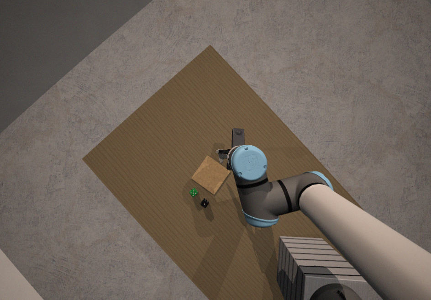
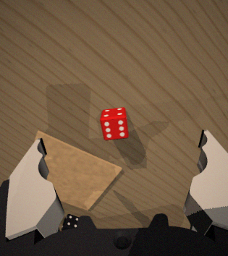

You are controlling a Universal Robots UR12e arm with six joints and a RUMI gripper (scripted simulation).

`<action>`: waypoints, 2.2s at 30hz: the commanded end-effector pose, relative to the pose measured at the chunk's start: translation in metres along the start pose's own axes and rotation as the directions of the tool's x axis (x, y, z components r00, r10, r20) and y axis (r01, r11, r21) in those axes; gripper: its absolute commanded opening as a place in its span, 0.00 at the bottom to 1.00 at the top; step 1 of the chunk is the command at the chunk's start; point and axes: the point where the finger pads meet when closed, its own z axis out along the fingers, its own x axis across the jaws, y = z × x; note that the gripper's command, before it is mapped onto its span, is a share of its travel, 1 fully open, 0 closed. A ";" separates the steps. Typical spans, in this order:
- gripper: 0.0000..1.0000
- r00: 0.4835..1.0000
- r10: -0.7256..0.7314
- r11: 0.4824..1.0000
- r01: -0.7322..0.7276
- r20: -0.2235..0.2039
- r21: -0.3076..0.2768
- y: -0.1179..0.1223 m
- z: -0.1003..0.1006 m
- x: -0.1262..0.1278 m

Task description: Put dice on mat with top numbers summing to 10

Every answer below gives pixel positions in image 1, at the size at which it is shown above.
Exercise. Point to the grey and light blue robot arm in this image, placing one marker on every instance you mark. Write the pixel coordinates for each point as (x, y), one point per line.
(394, 266)

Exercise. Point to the tan cork mat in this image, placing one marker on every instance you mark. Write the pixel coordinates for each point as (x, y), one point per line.
(210, 174)

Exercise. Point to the black die with white pips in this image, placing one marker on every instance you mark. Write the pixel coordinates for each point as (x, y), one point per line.
(204, 203)

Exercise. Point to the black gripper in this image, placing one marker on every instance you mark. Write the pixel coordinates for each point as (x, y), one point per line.
(223, 155)

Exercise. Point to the green die with white pips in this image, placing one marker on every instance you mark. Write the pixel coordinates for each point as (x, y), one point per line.
(193, 192)

